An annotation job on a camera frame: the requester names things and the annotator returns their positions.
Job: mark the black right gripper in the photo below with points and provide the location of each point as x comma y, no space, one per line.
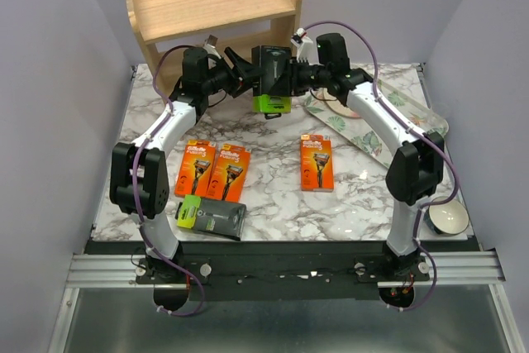
283,86

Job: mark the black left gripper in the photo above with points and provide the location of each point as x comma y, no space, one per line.
240,73

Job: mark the black green razor box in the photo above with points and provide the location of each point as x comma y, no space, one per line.
211,216
270,57

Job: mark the orange razor box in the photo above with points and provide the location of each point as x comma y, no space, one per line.
196,168
228,176
316,163

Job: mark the light wooden two-tier shelf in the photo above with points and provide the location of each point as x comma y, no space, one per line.
157,21

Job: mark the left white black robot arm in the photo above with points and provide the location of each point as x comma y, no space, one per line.
139,182

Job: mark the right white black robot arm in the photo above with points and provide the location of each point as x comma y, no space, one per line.
418,156

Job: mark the pink cream round plate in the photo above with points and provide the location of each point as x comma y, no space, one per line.
335,105

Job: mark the clear floral tray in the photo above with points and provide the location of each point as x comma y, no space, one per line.
388,117

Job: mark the black green razor box front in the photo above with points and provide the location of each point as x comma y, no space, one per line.
211,216

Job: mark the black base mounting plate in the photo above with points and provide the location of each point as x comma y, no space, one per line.
205,272

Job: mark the white dark-rimmed bowl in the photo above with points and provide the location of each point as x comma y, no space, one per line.
448,219

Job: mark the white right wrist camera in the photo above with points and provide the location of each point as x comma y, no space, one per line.
303,46

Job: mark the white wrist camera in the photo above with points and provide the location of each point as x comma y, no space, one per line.
303,46
210,46

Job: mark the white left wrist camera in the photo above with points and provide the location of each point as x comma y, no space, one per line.
210,46

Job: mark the aluminium rail frame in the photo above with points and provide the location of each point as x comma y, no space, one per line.
103,311

